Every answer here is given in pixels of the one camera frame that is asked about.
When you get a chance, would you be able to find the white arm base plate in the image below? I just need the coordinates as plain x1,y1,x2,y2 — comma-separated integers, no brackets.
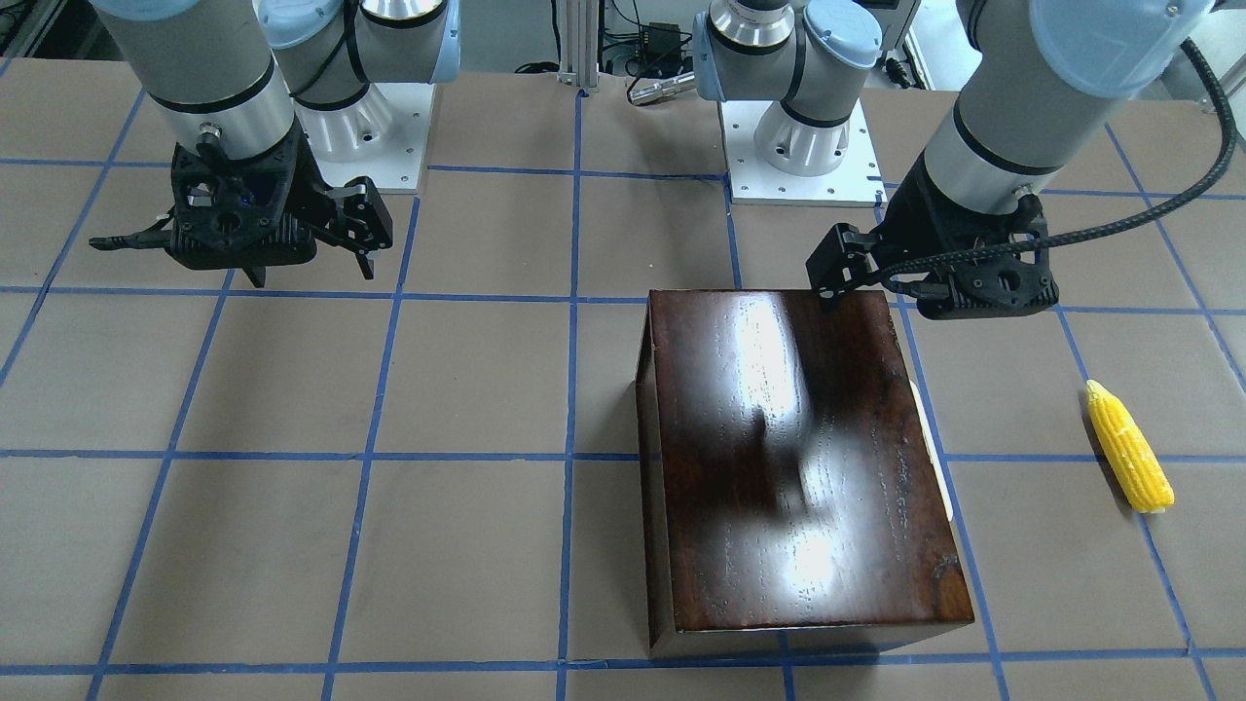
719,100,887,207

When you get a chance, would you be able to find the white idle arm base plate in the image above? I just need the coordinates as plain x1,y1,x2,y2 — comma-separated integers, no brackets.
295,83,436,194

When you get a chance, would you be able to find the black power adapter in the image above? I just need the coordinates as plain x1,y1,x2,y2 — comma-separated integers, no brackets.
638,22,684,61

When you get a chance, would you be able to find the aluminium frame post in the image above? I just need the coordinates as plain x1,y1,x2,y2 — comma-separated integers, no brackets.
554,0,602,93

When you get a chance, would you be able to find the light wooden drawer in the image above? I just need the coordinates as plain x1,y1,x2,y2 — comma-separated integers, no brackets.
910,379,956,524

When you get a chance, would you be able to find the yellow corn cob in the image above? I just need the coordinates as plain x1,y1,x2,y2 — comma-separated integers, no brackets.
1085,379,1175,514

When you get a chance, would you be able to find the grey robot arm with corn side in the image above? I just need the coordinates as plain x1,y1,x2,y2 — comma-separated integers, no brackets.
692,1,1234,320

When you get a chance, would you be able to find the black gripper corn side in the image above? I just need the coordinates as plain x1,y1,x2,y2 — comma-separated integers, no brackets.
806,179,1059,320

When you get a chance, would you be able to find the black gripper idle side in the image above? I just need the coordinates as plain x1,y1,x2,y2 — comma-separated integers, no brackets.
90,126,392,280

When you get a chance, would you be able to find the silver flashlight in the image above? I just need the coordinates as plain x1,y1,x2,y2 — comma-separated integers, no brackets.
627,72,697,107

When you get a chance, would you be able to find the dark wooden cabinet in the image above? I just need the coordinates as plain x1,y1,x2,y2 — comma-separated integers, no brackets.
635,291,976,657

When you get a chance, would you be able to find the black braided cable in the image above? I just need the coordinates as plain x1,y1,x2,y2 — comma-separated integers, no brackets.
881,37,1237,293

